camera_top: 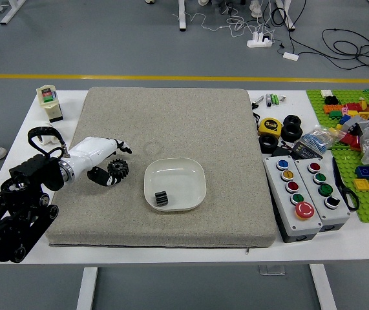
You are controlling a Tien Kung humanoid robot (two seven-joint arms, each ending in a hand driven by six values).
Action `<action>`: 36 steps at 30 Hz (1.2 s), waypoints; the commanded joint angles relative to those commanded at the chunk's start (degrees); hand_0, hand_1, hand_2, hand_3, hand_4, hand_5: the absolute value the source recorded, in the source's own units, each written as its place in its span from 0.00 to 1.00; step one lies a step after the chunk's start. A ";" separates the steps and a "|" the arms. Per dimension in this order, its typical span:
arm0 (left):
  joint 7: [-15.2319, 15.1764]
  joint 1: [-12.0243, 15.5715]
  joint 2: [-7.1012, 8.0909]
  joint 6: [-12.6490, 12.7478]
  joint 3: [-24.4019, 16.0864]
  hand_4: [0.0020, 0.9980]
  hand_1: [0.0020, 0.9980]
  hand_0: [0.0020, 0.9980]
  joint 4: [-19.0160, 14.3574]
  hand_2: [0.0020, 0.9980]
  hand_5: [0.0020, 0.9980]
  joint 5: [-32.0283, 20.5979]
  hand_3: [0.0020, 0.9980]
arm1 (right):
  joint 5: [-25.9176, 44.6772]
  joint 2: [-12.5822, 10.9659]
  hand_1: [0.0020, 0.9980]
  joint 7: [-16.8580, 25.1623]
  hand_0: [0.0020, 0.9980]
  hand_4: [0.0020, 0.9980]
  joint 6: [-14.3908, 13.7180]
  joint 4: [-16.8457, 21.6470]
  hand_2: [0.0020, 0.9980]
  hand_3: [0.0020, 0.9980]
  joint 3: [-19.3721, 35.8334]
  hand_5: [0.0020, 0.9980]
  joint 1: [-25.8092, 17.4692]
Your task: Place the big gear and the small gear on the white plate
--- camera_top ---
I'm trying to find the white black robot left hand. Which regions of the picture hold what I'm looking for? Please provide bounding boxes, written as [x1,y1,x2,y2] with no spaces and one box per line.
[64,136,132,188]

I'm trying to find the large black gear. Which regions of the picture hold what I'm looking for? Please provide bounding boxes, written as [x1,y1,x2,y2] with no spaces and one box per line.
[107,158,130,182]

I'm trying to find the small black gear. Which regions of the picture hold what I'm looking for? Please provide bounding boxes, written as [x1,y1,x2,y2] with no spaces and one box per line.
[154,191,171,207]

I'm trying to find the grey five-button control box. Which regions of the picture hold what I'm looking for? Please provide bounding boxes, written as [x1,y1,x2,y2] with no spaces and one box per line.
[262,156,323,243]

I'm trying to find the grey four-button control box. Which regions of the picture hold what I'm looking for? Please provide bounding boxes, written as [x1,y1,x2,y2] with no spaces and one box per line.
[293,157,352,233]

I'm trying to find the grey-brown cushion mat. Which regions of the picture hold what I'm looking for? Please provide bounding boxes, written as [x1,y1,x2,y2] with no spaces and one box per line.
[43,86,277,249]

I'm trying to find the white square dish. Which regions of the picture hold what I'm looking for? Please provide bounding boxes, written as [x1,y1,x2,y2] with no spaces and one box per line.
[143,157,207,212]

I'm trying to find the white table leg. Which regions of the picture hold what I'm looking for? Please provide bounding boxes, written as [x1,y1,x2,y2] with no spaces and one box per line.
[76,267,98,310]
[310,264,339,310]

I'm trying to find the black rubber tyre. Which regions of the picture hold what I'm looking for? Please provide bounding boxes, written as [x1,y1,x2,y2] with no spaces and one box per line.
[281,123,304,142]
[283,114,302,127]
[258,134,280,153]

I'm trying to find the yellow tape measure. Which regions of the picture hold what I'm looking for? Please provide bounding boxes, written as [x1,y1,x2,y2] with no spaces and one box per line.
[257,117,282,136]

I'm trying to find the white power strip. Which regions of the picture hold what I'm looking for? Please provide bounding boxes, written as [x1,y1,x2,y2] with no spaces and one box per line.
[247,32,274,48]

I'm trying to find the black display module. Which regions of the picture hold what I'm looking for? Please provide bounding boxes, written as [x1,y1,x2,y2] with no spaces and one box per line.
[292,141,323,160]

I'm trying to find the clear bag of blue parts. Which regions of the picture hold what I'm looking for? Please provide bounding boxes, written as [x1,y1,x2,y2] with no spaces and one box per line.
[299,125,342,152]

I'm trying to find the green building baseplate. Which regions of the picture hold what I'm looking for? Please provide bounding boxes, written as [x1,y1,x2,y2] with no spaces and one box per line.
[306,88,369,223]

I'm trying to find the black scissors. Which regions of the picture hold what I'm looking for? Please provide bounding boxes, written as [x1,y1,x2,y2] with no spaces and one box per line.
[332,157,360,211]

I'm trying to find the large red building brick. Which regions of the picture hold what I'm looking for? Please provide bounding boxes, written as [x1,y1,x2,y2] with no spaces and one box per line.
[341,134,361,149]

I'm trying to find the cream switch box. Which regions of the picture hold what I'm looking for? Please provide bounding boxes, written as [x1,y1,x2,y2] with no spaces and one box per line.
[36,85,64,123]

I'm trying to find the black flat module with wires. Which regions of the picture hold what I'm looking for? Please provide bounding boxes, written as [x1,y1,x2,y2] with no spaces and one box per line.
[271,145,293,159]

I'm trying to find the white tangled floor cable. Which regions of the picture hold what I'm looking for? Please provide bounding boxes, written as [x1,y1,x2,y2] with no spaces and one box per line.
[171,8,277,40]

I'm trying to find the grey table bracket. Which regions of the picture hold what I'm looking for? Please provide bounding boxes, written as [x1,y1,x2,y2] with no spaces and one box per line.
[258,264,286,276]

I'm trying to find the black thin floor cable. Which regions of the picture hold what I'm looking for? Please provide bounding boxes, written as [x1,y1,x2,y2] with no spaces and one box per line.
[269,5,299,56]

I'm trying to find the black looped floor cable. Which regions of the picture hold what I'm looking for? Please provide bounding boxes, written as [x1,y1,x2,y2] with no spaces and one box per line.
[321,28,369,81]

